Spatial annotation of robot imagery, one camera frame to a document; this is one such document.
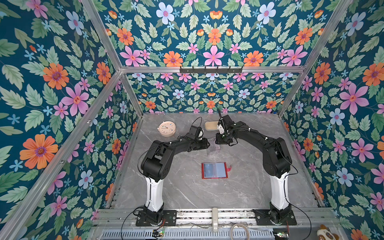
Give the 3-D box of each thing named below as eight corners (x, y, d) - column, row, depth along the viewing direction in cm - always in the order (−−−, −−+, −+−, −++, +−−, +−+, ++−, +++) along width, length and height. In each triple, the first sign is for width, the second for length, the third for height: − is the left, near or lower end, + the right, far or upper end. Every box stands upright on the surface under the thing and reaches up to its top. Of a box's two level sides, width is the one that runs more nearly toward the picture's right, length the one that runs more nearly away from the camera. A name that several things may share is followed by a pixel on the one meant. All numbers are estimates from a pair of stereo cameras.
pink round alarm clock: (156, 137, 107) (155, 134, 105) (160, 123, 116) (159, 121, 113) (174, 137, 107) (174, 134, 105) (176, 123, 116) (176, 121, 113)
